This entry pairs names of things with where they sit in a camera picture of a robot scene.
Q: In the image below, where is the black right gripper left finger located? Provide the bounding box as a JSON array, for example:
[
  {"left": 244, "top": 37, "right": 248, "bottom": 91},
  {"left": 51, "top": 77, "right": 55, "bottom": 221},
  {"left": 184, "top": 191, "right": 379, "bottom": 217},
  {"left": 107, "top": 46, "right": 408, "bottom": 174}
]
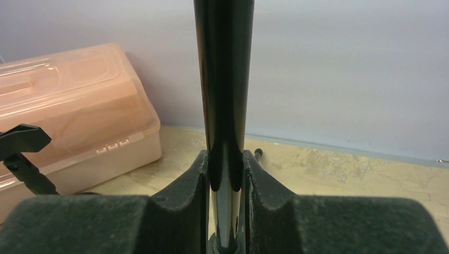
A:
[{"left": 1, "top": 151, "right": 209, "bottom": 253}]

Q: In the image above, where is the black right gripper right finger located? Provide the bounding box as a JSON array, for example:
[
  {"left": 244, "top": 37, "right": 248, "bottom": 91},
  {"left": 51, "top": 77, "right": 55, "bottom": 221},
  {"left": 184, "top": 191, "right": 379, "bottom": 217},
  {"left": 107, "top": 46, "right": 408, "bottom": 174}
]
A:
[{"left": 243, "top": 151, "right": 448, "bottom": 253}]

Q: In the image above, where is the black folding music stand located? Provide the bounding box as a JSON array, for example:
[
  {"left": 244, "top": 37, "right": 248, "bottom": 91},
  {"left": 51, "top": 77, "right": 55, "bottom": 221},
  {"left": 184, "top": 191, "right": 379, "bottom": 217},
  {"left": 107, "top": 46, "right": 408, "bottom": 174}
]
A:
[{"left": 194, "top": 1, "right": 255, "bottom": 253}]

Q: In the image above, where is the pink translucent plastic case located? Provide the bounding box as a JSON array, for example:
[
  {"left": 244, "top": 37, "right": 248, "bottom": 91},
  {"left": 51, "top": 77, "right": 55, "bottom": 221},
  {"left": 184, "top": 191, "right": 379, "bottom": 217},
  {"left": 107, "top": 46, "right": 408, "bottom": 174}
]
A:
[{"left": 0, "top": 43, "right": 163, "bottom": 225}]

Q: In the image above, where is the black microphone desk stand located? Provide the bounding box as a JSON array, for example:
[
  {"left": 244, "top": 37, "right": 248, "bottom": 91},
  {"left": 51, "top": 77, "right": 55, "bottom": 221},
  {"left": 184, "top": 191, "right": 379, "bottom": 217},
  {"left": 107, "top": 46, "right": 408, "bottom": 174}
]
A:
[{"left": 0, "top": 123, "right": 99, "bottom": 196}]

